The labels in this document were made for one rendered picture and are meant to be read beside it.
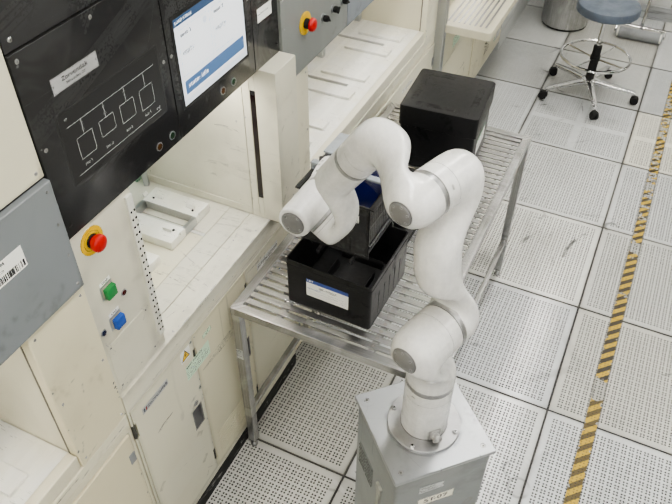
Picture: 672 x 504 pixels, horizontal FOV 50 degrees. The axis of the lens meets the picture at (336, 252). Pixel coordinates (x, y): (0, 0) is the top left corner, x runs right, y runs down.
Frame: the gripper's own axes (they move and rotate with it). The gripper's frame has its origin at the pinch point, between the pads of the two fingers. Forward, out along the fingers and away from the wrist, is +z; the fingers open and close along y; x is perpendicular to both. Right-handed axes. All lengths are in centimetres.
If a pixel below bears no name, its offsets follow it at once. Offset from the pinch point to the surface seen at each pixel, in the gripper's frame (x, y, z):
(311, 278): -35.9, -5.3, -14.5
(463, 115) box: -24, 10, 69
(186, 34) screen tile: 38, -29, -24
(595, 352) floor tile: -126, 77, 78
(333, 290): -37.5, 1.9, -14.5
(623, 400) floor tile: -126, 93, 59
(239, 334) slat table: -60, -26, -25
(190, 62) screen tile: 31.6, -29.1, -24.4
